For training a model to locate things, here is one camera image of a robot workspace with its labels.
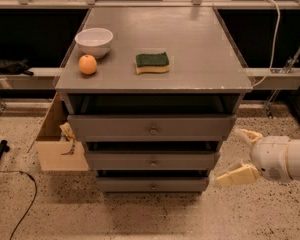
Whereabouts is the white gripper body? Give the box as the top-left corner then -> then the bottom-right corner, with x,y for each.
250,136 -> 291,183

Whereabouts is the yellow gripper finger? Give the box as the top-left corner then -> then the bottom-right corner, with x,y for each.
235,128 -> 263,148
213,163 -> 261,187

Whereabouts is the grey drawer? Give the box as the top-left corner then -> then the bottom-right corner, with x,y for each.
85,141 -> 220,170
96,170 -> 208,192
68,115 -> 236,142

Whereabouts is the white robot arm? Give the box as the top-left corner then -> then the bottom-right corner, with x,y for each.
209,128 -> 300,187

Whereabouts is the grey drawer cabinet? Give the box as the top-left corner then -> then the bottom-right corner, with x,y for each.
56,7 -> 252,192

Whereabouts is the grey bottom drawer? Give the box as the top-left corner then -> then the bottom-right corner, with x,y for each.
96,170 -> 208,192

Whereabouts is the grey top drawer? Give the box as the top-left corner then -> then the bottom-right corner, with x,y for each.
68,115 -> 236,142

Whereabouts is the open cardboard box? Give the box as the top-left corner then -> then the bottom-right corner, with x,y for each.
34,94 -> 89,171

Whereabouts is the green yellow sponge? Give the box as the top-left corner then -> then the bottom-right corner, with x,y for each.
135,52 -> 170,75

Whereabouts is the orange fruit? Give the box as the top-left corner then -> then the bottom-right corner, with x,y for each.
78,55 -> 97,75

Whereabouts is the white ceramic bowl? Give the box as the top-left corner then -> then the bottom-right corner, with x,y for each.
75,28 -> 114,58

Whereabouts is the white hanging cable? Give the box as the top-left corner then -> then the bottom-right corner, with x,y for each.
251,0 -> 282,88

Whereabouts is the black floor cable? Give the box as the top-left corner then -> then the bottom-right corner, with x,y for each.
0,169 -> 38,240

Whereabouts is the black object on rail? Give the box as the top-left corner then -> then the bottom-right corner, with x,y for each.
0,59 -> 34,76

